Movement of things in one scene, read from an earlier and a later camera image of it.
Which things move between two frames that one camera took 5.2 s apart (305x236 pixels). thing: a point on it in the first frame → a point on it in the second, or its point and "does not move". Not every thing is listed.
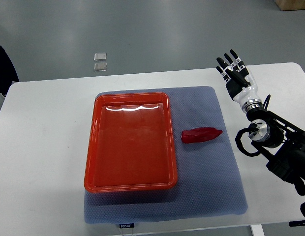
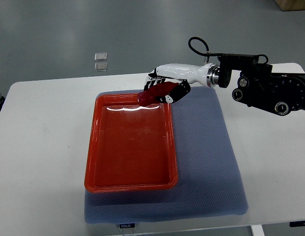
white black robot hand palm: x=240 y=94 → x=202 y=74
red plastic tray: x=130 y=145 does not move
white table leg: x=257 y=230 does not move
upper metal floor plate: x=100 y=56 does not move
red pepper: x=199 y=134 → x=147 y=98
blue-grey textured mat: x=208 y=183 does not move
